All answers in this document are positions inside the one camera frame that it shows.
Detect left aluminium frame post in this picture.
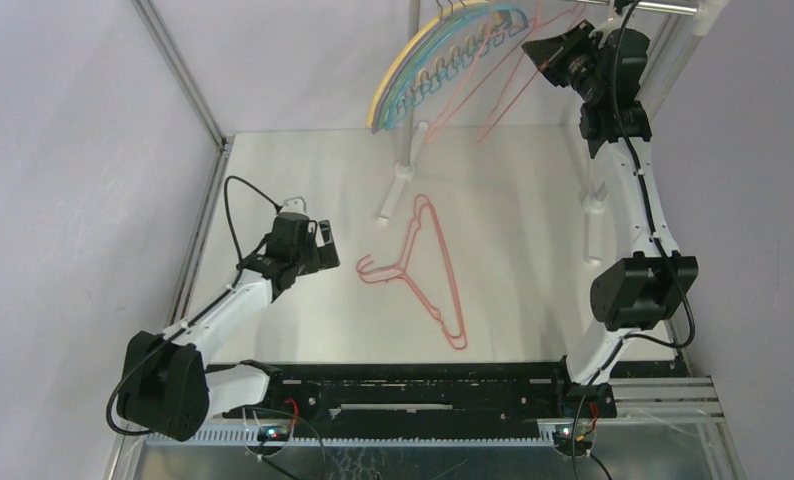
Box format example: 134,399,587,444
131,0,229,150

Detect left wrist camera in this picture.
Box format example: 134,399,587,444
277,196,309,221

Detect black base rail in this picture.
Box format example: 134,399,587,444
221,362,618,441

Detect red wire hanger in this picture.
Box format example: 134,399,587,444
387,225,457,340

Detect purple wavy hanger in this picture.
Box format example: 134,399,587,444
370,0,504,132

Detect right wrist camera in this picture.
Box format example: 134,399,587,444
589,4,625,42

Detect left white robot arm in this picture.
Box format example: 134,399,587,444
105,211,340,441

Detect teal wavy hanger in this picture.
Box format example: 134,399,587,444
378,3,531,132

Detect metal hanging rod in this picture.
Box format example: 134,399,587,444
570,0,699,16

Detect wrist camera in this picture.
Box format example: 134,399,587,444
277,196,309,221
589,4,625,42

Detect left black cable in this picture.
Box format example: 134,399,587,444
105,175,282,437

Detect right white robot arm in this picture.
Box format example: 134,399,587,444
522,20,699,416

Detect white clothes rack frame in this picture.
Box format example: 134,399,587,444
373,0,733,266

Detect aluminium frame post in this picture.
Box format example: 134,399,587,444
610,1,700,127
131,0,229,150

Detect right aluminium frame post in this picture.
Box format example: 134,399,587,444
610,1,700,127

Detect yellow wavy hanger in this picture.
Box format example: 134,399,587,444
366,0,491,129

